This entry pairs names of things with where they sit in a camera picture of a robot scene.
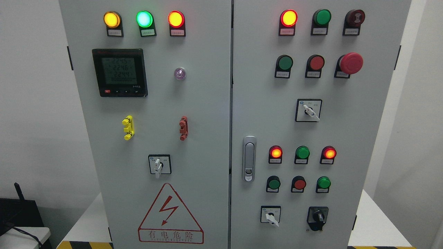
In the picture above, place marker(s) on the grey electrical control cabinet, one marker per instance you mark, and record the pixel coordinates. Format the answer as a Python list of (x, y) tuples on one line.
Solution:
[(233, 89)]

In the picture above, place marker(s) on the red indicator light top right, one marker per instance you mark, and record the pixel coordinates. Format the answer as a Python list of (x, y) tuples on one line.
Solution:
[(288, 18)]

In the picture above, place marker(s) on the small clear lamp bulb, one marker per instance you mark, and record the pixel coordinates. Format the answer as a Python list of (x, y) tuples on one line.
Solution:
[(180, 73)]

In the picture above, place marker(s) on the yellow indicator light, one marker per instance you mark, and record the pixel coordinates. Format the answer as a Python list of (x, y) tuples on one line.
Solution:
[(112, 19)]

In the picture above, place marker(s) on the green indicator light top right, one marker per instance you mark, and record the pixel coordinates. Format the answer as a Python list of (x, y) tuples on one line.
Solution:
[(322, 17)]

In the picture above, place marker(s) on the green push button upper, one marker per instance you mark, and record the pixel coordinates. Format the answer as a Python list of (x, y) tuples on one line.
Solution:
[(284, 63)]

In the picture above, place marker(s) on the silver cabinet door handle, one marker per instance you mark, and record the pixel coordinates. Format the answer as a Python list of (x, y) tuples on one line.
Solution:
[(249, 158)]

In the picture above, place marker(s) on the green indicator lower middle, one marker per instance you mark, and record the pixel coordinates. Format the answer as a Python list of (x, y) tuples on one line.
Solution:
[(302, 152)]

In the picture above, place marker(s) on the black device with antenna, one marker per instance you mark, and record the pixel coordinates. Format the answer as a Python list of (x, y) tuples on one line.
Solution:
[(18, 212)]

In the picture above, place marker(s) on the red indicator light left door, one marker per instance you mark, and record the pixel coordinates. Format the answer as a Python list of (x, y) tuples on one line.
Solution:
[(176, 19)]

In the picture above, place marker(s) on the green push button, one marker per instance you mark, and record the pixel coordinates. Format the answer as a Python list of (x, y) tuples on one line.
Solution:
[(273, 184), (284, 63), (323, 184)]

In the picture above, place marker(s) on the white rotary selector switch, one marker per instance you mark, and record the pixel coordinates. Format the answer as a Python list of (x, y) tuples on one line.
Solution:
[(159, 164), (308, 110), (270, 214)]

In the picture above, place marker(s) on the lit red indicator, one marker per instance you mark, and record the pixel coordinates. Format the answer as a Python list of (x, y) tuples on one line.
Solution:
[(275, 152), (329, 152)]

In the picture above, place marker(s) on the yellow terminal clip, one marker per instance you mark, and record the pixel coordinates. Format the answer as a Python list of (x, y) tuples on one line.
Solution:
[(128, 127)]

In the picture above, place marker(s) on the dark red buzzer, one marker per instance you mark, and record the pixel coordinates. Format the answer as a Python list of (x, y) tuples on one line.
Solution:
[(355, 17)]

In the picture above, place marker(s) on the red push button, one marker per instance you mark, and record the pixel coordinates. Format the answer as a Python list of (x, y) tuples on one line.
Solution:
[(298, 184), (315, 63)]

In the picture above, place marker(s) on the green push button lower left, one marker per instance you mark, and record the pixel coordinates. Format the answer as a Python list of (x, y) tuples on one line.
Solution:
[(273, 184)]

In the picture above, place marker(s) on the lit green indicator light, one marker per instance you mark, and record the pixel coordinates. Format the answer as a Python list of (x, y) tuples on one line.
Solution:
[(144, 19)]

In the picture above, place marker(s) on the lit red indicator lower left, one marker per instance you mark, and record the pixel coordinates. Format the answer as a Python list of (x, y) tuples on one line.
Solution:
[(275, 152)]

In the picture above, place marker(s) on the red emergency stop button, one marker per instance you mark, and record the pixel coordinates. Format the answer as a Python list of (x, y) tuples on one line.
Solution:
[(351, 63)]

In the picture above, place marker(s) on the black digital power meter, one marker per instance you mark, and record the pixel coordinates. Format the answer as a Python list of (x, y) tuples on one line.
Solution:
[(120, 72)]

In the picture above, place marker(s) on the green push button lower right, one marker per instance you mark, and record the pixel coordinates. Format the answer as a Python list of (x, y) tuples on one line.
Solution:
[(323, 184)]

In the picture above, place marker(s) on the red electrical danger sticker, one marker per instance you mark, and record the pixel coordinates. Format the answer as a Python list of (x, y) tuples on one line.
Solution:
[(168, 220)]

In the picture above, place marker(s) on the red terminal clip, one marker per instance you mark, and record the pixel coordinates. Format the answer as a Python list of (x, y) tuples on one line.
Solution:
[(183, 128)]

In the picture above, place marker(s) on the lit red indicator lower right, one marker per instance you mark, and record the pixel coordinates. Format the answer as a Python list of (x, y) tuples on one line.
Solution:
[(329, 152)]

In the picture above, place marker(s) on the black rotary knob switch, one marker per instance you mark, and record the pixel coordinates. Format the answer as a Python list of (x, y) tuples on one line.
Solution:
[(317, 217)]

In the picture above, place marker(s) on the red push button lower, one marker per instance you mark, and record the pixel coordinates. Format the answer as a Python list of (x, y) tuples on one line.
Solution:
[(298, 184)]

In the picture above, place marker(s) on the red push button upper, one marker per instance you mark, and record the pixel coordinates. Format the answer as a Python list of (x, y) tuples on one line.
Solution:
[(315, 63)]

